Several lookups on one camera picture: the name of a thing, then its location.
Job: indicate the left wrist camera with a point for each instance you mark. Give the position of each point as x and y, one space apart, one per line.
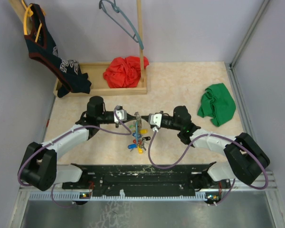
120 115

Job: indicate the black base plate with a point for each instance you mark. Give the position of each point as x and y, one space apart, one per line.
143 180

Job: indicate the wooden rack tray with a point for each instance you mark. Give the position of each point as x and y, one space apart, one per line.
95 70

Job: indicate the navy tank top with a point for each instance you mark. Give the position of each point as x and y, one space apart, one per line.
42 48

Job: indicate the red cloth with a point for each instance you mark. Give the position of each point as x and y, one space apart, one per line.
123 72

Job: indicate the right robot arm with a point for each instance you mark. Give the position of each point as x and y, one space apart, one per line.
245 159

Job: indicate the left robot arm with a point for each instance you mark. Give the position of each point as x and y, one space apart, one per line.
39 166

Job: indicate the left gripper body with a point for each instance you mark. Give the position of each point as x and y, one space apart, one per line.
105 118

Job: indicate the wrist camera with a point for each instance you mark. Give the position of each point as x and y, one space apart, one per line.
155 120
120 115

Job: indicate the large metal keyring with keys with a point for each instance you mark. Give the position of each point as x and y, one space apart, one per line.
138 134

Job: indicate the green cloth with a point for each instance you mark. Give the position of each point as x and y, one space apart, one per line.
218 104

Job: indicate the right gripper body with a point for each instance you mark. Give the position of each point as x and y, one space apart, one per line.
170 124

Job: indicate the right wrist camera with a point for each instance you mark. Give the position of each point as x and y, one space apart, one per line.
155 120

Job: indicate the yellow clothes hanger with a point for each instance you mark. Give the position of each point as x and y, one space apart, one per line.
28 18

